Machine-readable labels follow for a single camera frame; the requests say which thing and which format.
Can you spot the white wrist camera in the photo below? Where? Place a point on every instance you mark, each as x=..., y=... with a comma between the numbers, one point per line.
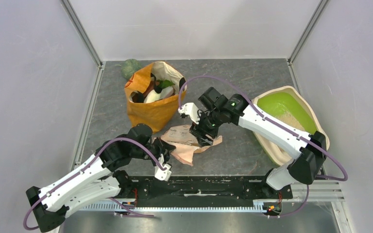
x=190, y=110
x=163, y=170

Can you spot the white bottle in bag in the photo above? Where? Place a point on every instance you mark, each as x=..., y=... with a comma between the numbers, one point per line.
x=154, y=96

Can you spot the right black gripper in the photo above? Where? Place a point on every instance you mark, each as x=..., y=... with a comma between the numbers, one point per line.
x=203, y=141

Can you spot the green round vegetable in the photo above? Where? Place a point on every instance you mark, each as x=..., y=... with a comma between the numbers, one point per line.
x=129, y=67

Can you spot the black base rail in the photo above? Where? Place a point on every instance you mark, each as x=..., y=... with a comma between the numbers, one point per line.
x=197, y=191

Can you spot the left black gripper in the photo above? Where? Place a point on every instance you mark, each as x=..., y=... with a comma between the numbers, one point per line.
x=164, y=148

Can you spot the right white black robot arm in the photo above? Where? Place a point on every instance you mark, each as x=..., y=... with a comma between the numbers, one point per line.
x=306, y=150

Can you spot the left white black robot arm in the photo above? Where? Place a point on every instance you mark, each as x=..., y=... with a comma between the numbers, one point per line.
x=99, y=177

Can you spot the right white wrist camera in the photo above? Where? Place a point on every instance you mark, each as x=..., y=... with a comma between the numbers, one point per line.
x=190, y=110

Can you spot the green leaf in bag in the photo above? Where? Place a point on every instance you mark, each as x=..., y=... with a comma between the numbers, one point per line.
x=165, y=83

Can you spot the orange paper bag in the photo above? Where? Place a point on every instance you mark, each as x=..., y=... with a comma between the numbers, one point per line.
x=158, y=113

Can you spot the pink cat litter bag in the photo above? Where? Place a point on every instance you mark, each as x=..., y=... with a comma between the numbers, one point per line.
x=186, y=144

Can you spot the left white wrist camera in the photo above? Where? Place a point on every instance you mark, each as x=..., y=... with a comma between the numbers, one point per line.
x=163, y=170

